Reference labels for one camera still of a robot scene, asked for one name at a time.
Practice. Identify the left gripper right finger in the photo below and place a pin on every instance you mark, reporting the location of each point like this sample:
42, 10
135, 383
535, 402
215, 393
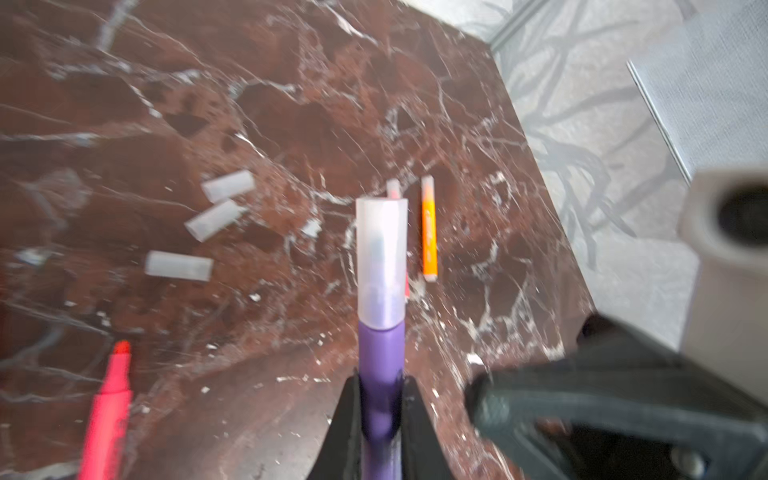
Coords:
422, 457

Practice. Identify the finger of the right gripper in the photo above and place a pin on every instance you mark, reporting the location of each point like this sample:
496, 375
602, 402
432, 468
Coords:
620, 406

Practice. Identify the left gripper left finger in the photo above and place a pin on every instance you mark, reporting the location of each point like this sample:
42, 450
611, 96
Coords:
340, 454

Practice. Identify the purple marker pen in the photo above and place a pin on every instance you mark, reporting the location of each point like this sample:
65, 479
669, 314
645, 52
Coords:
381, 333

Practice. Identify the orange marker pen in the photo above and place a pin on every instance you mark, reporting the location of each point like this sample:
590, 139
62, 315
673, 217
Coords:
429, 230

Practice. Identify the red pink marker pen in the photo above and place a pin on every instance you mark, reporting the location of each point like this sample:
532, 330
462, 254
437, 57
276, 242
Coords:
393, 191

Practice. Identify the clear pen cap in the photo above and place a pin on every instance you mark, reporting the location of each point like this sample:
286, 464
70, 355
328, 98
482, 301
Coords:
178, 266
228, 186
213, 220

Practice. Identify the white wire mesh basket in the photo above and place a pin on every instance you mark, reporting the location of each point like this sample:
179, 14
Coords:
705, 85

